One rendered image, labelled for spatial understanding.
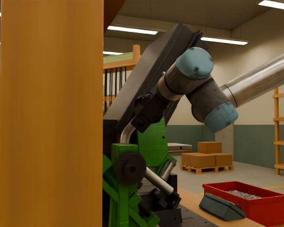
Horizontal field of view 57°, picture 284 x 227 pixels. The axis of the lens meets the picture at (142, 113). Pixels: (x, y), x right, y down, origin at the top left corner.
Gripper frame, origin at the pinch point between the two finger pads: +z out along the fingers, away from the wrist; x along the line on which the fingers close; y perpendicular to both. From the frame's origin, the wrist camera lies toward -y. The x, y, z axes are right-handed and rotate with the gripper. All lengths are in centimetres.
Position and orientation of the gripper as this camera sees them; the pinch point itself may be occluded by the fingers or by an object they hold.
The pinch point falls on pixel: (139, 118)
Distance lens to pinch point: 87.2
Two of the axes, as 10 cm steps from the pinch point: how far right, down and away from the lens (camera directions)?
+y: 5.9, -6.4, 4.9
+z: -3.5, 3.4, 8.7
